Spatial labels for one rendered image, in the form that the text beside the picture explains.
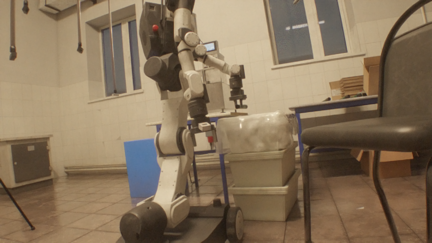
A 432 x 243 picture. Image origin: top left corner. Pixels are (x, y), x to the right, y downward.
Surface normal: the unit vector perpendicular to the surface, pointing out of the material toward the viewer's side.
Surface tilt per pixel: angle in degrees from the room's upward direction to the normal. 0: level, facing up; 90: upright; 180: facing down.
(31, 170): 90
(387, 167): 90
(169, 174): 56
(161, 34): 81
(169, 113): 70
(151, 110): 90
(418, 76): 77
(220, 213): 45
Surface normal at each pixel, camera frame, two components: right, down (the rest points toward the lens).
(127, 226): -0.40, -0.28
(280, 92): -0.33, 0.01
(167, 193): -0.32, -0.72
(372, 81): -0.21, 0.58
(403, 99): -0.94, -0.13
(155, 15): 0.37, -0.22
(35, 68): 0.94, -0.12
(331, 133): -0.86, -0.49
